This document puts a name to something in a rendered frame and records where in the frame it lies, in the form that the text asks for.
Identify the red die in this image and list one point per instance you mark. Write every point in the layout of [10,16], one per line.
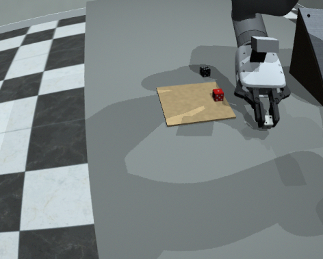
[218,94]

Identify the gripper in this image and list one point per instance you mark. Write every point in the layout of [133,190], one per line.
[261,80]

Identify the black die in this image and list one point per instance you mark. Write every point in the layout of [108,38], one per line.
[205,71]

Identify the white die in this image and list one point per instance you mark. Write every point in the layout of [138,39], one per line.
[268,123]

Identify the tan mottled mat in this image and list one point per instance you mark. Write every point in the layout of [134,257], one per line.
[192,103]

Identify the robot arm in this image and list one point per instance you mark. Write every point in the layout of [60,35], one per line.
[248,24]

